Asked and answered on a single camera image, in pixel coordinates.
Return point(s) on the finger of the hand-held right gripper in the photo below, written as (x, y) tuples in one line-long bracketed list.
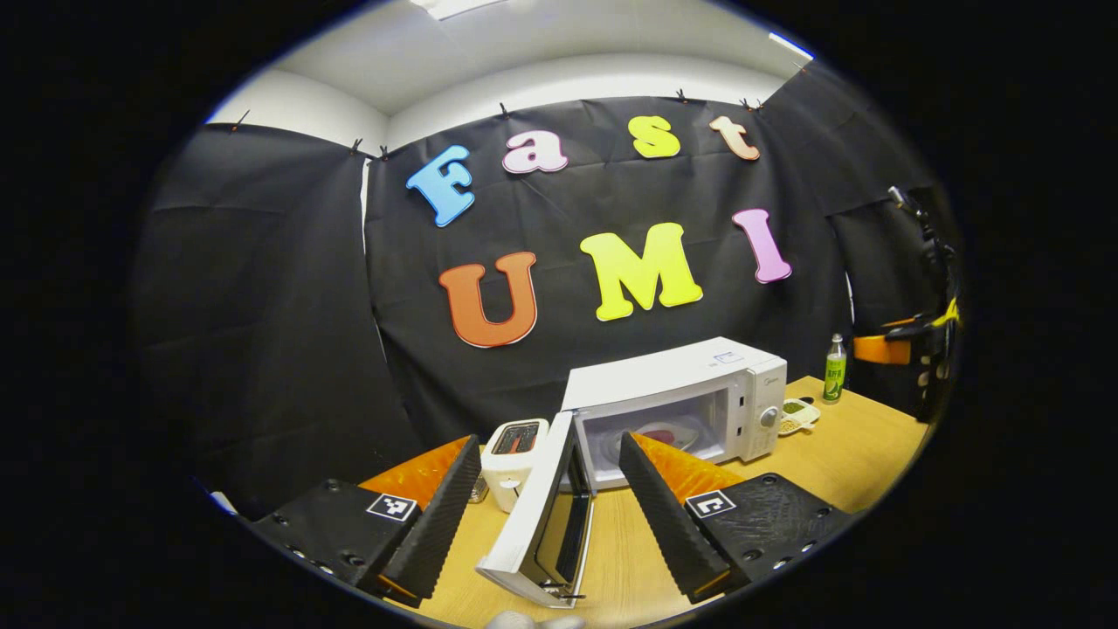
[(882, 349)]

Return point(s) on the white tray of pink meat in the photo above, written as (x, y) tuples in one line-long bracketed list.
[(661, 434)]

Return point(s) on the black backdrop cloth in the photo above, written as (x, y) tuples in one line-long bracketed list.
[(288, 306)]

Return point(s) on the ceiling light panel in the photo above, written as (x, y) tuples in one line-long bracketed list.
[(790, 45), (454, 7)]

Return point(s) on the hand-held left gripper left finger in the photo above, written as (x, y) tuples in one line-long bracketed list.
[(437, 524)]

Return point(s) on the white divided dish of beans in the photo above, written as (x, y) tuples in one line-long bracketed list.
[(797, 415)]

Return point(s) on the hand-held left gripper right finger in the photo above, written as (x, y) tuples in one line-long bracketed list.
[(668, 524)]

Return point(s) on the white microwave oven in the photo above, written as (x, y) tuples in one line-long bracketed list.
[(672, 371)]

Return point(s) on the green drink bottle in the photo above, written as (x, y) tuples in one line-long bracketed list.
[(835, 371)]

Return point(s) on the white toaster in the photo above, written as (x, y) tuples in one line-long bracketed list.
[(515, 463)]

